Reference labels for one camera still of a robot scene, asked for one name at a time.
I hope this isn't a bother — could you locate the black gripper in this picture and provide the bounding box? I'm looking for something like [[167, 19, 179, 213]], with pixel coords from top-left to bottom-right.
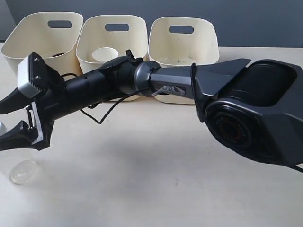
[[0, 78, 66, 151]]

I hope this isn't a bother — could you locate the clear plastic bottle white cap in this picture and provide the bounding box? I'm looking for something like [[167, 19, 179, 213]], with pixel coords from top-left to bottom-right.
[[0, 121, 39, 185]]

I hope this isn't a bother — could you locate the white paper cup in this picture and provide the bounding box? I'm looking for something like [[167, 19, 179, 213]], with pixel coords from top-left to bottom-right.
[[92, 47, 118, 63]]

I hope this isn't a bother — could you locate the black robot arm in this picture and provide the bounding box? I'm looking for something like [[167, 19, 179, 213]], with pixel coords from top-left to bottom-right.
[[0, 50, 303, 169]]

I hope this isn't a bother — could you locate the left cream plastic bin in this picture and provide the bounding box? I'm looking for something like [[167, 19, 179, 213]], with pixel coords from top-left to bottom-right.
[[1, 12, 84, 75]]

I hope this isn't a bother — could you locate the cream plastic bin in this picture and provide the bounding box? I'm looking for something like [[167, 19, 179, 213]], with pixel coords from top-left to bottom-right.
[[75, 15, 148, 103], [148, 16, 220, 105], [1, 12, 84, 75]]

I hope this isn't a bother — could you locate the middle cream plastic bin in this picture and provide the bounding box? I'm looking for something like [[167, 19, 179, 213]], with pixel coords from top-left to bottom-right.
[[75, 15, 148, 103]]

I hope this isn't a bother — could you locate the right cream plastic bin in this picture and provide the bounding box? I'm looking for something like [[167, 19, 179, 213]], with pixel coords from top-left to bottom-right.
[[148, 16, 220, 105]]

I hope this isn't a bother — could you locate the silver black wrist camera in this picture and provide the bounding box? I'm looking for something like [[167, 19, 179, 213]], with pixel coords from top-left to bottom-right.
[[17, 52, 63, 98]]

